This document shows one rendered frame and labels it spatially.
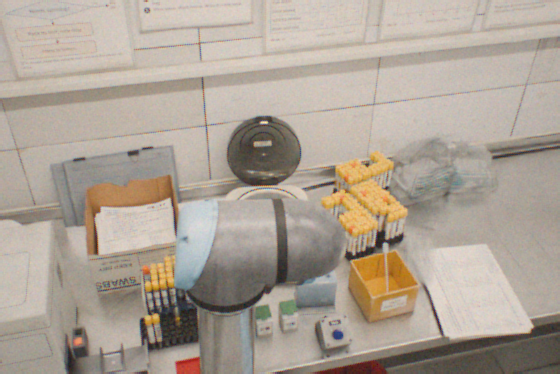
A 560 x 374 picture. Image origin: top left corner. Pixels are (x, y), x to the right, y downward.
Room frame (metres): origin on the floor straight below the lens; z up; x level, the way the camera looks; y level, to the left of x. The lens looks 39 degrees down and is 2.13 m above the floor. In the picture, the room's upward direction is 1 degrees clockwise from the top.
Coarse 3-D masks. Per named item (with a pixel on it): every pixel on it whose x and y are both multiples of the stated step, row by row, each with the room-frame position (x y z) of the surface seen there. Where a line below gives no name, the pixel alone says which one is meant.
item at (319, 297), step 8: (320, 280) 1.04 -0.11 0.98; (328, 280) 1.04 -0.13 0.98; (336, 280) 1.04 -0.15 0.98; (296, 288) 1.04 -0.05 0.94; (304, 288) 1.03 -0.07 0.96; (312, 288) 1.03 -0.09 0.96; (320, 288) 1.03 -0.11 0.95; (328, 288) 1.03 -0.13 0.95; (296, 296) 1.04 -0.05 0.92; (304, 296) 1.03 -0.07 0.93; (312, 296) 1.03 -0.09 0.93; (320, 296) 1.03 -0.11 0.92; (328, 296) 1.03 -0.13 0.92; (296, 304) 1.03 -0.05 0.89; (304, 304) 1.03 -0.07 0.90; (312, 304) 1.03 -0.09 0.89; (320, 304) 1.03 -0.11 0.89; (328, 304) 1.04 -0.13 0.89; (304, 312) 1.01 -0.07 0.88; (312, 312) 1.02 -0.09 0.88; (320, 312) 1.02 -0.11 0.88
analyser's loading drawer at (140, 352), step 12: (132, 348) 0.87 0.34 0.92; (144, 348) 0.87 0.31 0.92; (72, 360) 0.84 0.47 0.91; (84, 360) 0.84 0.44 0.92; (96, 360) 0.84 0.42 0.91; (108, 360) 0.84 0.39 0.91; (120, 360) 0.84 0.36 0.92; (132, 360) 0.84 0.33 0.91; (144, 360) 0.84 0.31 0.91; (72, 372) 0.81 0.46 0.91; (84, 372) 0.81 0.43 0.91; (96, 372) 0.81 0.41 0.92; (108, 372) 0.81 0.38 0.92; (120, 372) 0.81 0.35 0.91; (132, 372) 0.81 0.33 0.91
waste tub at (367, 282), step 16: (368, 256) 1.13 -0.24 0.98; (384, 256) 1.14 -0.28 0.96; (400, 256) 1.13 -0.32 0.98; (352, 272) 1.09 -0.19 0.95; (368, 272) 1.12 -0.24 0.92; (384, 272) 1.14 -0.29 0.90; (400, 272) 1.11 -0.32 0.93; (352, 288) 1.08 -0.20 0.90; (368, 288) 1.10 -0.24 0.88; (384, 288) 1.10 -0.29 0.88; (400, 288) 1.10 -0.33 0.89; (416, 288) 1.03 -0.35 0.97; (368, 304) 1.00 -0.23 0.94; (384, 304) 1.00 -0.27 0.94; (400, 304) 1.01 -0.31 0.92; (368, 320) 0.99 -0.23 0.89
